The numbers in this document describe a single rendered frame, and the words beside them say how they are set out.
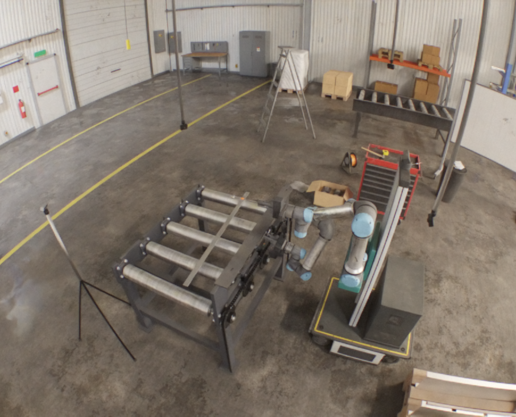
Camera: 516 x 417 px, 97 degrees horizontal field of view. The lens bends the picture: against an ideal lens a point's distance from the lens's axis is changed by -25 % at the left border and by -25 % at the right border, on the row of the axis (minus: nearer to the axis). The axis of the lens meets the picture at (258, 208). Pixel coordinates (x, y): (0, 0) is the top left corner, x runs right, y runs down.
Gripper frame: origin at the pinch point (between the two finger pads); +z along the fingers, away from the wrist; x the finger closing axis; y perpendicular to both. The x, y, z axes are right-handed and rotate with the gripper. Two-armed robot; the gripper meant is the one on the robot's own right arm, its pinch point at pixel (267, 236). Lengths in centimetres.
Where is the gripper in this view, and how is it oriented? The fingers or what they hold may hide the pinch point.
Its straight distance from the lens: 225.8
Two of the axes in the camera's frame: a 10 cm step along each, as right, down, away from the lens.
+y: 1.9, -6.5, -7.4
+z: -8.9, -4.3, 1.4
